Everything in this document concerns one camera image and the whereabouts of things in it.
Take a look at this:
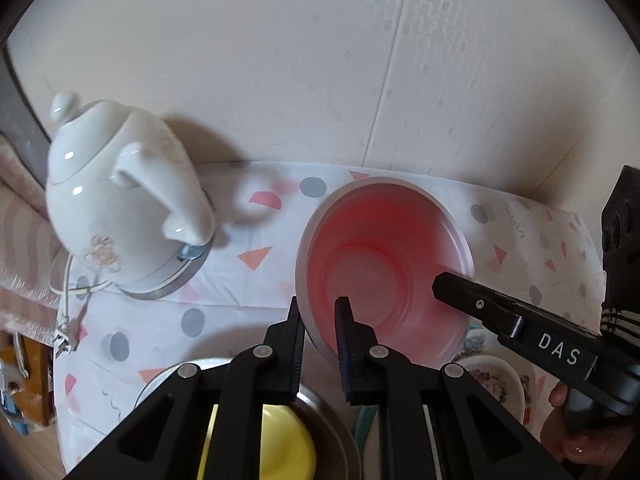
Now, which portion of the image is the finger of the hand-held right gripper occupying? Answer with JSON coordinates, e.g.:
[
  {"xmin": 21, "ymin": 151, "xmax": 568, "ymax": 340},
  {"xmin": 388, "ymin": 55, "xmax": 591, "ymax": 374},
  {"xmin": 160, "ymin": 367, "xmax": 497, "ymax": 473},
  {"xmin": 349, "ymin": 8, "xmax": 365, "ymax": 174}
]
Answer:
[{"xmin": 431, "ymin": 271, "xmax": 526, "ymax": 339}]

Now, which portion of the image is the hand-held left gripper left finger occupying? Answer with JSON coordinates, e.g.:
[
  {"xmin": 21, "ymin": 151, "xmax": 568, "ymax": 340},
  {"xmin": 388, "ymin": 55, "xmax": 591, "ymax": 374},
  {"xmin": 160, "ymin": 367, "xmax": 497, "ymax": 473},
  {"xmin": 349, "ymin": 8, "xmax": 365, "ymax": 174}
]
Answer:
[{"xmin": 65, "ymin": 296, "xmax": 307, "ymax": 480}]

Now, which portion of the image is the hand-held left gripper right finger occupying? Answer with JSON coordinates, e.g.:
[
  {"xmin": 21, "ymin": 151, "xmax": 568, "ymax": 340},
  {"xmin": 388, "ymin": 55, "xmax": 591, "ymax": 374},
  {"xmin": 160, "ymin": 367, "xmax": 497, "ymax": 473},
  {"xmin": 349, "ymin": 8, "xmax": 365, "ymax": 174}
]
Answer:
[{"xmin": 334, "ymin": 296, "xmax": 576, "ymax": 480}]

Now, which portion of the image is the white floral plate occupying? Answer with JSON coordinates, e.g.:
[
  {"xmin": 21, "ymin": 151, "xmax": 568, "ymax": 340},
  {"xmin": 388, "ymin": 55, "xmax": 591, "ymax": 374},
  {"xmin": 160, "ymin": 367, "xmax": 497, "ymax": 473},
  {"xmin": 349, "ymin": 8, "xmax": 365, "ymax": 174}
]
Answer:
[{"xmin": 452, "ymin": 322, "xmax": 536, "ymax": 428}]

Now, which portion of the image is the red bowl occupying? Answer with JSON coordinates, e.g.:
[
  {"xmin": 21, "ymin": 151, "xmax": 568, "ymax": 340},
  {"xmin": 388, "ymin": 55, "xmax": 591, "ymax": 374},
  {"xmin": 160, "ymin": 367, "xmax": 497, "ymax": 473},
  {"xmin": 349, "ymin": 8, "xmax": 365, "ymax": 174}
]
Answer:
[{"xmin": 295, "ymin": 176, "xmax": 475, "ymax": 368}]

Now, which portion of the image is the stainless steel bowl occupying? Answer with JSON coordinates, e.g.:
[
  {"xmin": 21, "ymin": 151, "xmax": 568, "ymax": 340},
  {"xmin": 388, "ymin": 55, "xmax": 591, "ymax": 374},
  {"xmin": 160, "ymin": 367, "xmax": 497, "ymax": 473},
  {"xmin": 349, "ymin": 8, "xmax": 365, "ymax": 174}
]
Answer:
[{"xmin": 132, "ymin": 357, "xmax": 362, "ymax": 480}]

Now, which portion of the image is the yellow bowl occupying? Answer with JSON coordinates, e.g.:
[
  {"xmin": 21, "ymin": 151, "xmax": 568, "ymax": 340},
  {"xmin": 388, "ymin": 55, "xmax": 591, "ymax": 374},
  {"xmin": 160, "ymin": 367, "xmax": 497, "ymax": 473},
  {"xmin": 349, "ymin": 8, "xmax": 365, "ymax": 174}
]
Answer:
[{"xmin": 197, "ymin": 402, "xmax": 319, "ymax": 480}]

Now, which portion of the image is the person's right hand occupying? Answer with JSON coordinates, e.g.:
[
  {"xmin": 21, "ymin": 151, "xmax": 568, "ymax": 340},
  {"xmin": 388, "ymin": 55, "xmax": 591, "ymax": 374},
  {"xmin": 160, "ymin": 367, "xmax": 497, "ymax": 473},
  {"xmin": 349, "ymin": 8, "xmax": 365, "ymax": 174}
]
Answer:
[{"xmin": 542, "ymin": 382, "xmax": 640, "ymax": 480}]

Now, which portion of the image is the teal plate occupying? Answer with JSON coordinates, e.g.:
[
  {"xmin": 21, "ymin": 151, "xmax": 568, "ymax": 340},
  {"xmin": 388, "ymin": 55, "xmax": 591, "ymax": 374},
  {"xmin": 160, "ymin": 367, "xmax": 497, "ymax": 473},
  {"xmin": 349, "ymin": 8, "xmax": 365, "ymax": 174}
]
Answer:
[{"xmin": 356, "ymin": 404, "xmax": 382, "ymax": 442}]

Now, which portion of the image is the white patterned tablecloth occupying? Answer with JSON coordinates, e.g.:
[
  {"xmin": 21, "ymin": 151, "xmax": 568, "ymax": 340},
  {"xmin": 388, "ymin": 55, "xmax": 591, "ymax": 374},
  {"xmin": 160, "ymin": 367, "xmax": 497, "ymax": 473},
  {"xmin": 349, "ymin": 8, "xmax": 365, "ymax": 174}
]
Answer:
[{"xmin": 55, "ymin": 160, "xmax": 608, "ymax": 480}]

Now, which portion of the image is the small white floral bowl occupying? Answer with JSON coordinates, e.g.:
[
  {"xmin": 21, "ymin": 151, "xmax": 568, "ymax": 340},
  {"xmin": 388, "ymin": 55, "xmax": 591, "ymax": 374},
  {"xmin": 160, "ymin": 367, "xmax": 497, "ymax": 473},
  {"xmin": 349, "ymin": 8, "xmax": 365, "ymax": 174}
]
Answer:
[{"xmin": 454, "ymin": 355, "xmax": 526, "ymax": 422}]

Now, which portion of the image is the kettle base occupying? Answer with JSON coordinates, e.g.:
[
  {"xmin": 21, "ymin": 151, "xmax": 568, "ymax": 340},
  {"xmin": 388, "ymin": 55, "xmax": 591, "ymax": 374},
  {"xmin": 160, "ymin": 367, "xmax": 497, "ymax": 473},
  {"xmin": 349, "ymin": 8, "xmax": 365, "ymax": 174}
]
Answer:
[{"xmin": 117, "ymin": 237, "xmax": 217, "ymax": 302}]

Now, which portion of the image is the white electric kettle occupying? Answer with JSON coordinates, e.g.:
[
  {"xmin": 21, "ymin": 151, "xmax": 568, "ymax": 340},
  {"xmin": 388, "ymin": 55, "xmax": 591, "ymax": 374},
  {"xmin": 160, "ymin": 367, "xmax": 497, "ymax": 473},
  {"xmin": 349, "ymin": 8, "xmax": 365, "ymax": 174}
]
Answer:
[{"xmin": 46, "ymin": 91, "xmax": 217, "ymax": 293}]

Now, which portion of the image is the wooden furniture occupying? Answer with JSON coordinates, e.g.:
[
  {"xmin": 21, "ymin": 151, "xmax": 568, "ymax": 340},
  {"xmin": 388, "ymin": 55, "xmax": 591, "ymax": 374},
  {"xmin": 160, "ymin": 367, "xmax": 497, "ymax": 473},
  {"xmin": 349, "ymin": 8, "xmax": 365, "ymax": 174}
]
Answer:
[{"xmin": 0, "ymin": 330, "xmax": 57, "ymax": 428}]

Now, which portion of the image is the pink striped cloth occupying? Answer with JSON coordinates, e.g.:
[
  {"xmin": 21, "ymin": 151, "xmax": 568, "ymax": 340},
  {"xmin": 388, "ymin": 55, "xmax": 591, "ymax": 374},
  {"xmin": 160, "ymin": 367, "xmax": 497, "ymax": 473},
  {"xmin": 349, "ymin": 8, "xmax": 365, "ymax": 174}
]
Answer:
[{"xmin": 0, "ymin": 135, "xmax": 72, "ymax": 313}]

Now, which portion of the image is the blue object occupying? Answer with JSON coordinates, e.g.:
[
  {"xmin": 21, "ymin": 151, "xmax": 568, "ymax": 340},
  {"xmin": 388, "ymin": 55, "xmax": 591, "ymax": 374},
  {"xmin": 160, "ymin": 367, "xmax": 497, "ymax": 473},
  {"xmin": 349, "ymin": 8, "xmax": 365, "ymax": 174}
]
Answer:
[{"xmin": 0, "ymin": 365, "xmax": 27, "ymax": 435}]

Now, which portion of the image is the white power cord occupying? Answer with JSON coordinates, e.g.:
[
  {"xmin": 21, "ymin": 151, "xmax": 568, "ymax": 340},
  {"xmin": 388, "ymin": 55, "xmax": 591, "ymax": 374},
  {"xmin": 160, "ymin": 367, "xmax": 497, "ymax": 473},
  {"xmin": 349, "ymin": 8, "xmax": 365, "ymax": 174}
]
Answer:
[{"xmin": 52, "ymin": 252, "xmax": 113, "ymax": 357}]

